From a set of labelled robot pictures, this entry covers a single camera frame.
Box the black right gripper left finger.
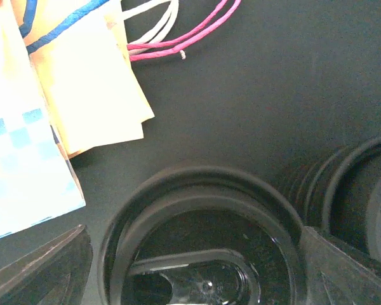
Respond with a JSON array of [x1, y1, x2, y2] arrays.
[[0, 225, 93, 304]]

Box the right stack black lids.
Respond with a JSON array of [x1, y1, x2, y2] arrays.
[[274, 137, 381, 262]]

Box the stack black lids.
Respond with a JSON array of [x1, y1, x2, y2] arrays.
[[98, 165, 307, 304], [274, 137, 381, 262]]

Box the flat bags with coloured handles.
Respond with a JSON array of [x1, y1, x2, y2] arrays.
[[0, 0, 243, 159]]

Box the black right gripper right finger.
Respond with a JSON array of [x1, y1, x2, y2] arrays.
[[300, 226, 381, 304]]

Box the left stack black lids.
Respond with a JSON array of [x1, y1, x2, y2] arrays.
[[98, 165, 307, 304]]

